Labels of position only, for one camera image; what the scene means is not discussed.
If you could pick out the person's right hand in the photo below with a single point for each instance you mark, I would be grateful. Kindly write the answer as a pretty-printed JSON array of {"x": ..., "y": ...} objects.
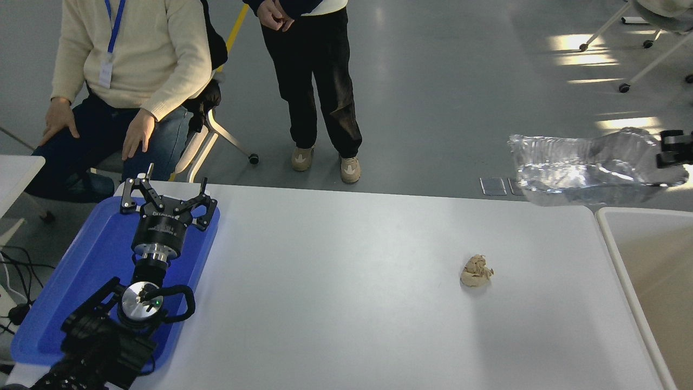
[
  {"x": 270, "y": 15},
  {"x": 59, "y": 116}
]

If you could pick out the silver foil tray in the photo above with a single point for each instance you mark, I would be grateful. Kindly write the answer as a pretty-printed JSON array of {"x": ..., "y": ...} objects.
[{"x": 584, "y": 173}]

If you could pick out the white office chair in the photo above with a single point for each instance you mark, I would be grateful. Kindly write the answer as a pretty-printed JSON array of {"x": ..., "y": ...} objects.
[{"x": 195, "y": 151}]

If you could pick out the person's left hand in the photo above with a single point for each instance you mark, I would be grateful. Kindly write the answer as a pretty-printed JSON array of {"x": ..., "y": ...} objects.
[
  {"x": 287, "y": 24},
  {"x": 139, "y": 130}
]

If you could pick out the crumpled tan paper ball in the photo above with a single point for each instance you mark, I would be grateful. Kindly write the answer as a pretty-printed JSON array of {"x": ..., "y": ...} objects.
[{"x": 476, "y": 273}]

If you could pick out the blue plastic tray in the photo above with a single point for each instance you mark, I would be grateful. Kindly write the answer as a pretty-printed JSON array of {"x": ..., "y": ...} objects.
[{"x": 81, "y": 271}]

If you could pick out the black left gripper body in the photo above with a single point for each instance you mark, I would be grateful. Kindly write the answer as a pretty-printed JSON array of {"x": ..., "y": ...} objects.
[{"x": 159, "y": 232}]

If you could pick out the person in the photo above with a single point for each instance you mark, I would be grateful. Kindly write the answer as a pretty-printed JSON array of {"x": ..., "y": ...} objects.
[
  {"x": 146, "y": 54},
  {"x": 319, "y": 76}
]

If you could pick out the clear floor plate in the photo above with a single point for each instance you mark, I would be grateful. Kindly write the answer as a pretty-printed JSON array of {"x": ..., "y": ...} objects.
[
  {"x": 514, "y": 190},
  {"x": 492, "y": 186}
]

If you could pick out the small white table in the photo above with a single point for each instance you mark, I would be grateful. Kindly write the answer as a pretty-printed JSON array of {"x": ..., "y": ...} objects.
[{"x": 16, "y": 173}]

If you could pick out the large pale bin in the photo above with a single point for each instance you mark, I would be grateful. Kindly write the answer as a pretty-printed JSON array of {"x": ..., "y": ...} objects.
[{"x": 660, "y": 281}]

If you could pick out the grey office chair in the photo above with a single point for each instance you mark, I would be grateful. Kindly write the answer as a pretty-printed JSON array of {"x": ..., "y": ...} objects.
[{"x": 663, "y": 5}]

